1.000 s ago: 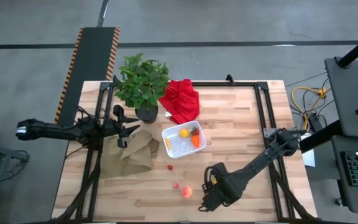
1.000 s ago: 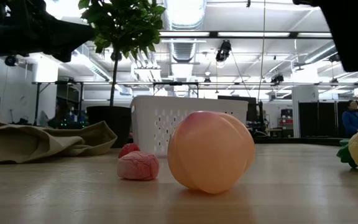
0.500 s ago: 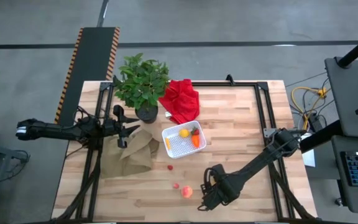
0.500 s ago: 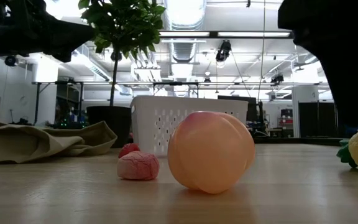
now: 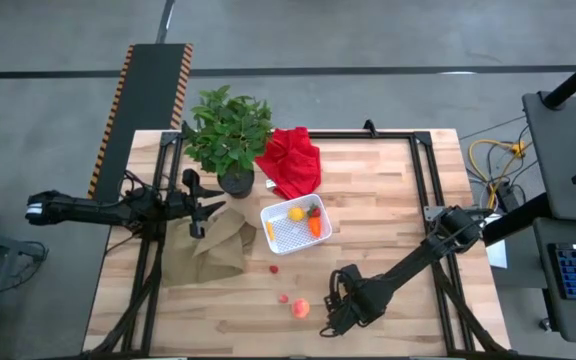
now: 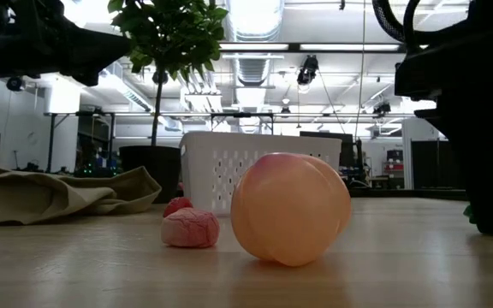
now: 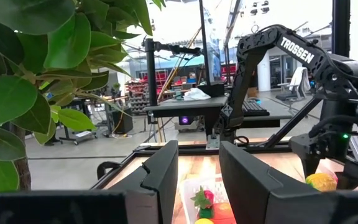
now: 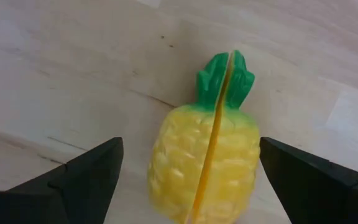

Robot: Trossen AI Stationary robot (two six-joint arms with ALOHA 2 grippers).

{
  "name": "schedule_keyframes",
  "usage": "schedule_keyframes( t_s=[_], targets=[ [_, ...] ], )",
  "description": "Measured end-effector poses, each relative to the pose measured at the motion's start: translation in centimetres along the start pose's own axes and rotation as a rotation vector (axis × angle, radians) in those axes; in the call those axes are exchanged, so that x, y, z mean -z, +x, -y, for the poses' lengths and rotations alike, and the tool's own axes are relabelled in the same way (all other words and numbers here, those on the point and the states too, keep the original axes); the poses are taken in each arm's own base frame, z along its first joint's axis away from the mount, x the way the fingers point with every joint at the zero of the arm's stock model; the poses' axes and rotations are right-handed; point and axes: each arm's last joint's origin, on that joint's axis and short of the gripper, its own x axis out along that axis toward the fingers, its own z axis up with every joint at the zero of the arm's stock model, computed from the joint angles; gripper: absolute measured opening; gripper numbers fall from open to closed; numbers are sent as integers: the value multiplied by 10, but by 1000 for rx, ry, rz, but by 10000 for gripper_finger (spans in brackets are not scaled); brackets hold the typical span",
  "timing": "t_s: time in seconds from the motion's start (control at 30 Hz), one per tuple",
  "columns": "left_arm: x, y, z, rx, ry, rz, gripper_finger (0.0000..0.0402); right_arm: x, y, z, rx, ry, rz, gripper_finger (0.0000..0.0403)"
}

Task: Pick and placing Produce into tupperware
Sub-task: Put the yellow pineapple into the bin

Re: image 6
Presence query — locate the black cabinet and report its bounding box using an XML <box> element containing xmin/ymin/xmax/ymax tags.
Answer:
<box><xmin>410</xmin><ymin>139</ymin><xmax>466</xmax><ymax>190</ymax></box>

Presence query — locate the black hanging spotlight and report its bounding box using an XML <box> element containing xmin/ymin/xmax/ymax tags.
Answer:
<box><xmin>295</xmin><ymin>54</ymin><xmax>320</xmax><ymax>86</ymax></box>

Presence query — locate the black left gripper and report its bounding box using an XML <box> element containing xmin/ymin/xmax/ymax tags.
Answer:
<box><xmin>13</xmin><ymin>0</ymin><xmax>133</xmax><ymax>86</ymax></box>

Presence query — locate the tan cloth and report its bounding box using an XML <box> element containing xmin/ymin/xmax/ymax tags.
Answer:
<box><xmin>0</xmin><ymin>161</ymin><xmax>163</xmax><ymax>227</ymax></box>

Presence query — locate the silver ventilation duct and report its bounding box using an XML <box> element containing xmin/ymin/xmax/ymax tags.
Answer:
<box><xmin>223</xmin><ymin>0</ymin><xmax>286</xmax><ymax>86</ymax></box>

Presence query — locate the shelf with red bins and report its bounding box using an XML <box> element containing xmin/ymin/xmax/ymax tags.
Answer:
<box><xmin>385</xmin><ymin>148</ymin><xmax>405</xmax><ymax>189</ymax></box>

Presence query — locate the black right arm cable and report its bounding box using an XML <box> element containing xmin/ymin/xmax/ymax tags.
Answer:
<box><xmin>371</xmin><ymin>0</ymin><xmax>430</xmax><ymax>46</ymax></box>

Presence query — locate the long ceiling light strip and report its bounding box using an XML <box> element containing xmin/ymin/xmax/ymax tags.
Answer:
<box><xmin>218</xmin><ymin>41</ymin><xmax>402</xmax><ymax>53</ymax></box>

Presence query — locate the small pink toy berry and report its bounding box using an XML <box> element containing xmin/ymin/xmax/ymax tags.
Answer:
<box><xmin>160</xmin><ymin>207</ymin><xmax>221</xmax><ymax>249</ymax></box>

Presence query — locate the green leafy plant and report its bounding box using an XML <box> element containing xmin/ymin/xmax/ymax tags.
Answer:
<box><xmin>107</xmin><ymin>0</ymin><xmax>229</xmax><ymax>147</ymax></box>

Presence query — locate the orange toy peach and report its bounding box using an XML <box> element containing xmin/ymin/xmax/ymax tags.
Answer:
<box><xmin>230</xmin><ymin>152</ymin><xmax>353</xmax><ymax>268</ymax></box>

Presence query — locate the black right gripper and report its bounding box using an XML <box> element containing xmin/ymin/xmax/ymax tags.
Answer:
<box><xmin>394</xmin><ymin>0</ymin><xmax>493</xmax><ymax>236</ymax></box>

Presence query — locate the black-framed background table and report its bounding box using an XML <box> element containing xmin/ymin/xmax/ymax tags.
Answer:
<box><xmin>43</xmin><ymin>110</ymin><xmax>417</xmax><ymax>175</ymax></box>

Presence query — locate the white perforated plastic basket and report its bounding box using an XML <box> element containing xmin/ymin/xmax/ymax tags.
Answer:
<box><xmin>179</xmin><ymin>131</ymin><xmax>343</xmax><ymax>216</ymax></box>

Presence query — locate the small red toy raspberry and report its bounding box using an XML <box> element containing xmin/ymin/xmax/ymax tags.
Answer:
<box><xmin>163</xmin><ymin>196</ymin><xmax>194</xmax><ymax>218</ymax></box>

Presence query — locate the black aluminium table frame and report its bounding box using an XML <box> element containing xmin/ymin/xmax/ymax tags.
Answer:
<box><xmin>348</xmin><ymin>187</ymin><xmax>469</xmax><ymax>201</ymax></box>

